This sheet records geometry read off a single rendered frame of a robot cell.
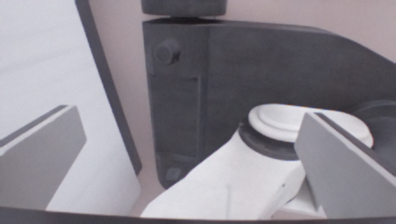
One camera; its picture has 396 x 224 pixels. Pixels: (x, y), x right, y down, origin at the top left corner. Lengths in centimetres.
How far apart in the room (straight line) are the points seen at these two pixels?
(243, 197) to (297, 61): 30
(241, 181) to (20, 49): 47
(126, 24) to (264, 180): 60
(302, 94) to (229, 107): 17
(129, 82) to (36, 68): 33
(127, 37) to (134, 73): 12
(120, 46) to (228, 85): 41
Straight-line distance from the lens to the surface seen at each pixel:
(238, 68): 46
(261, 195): 29
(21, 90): 51
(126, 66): 75
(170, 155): 59
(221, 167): 32
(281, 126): 35
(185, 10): 43
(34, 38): 55
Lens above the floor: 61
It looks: 59 degrees down
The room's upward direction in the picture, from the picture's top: 156 degrees counter-clockwise
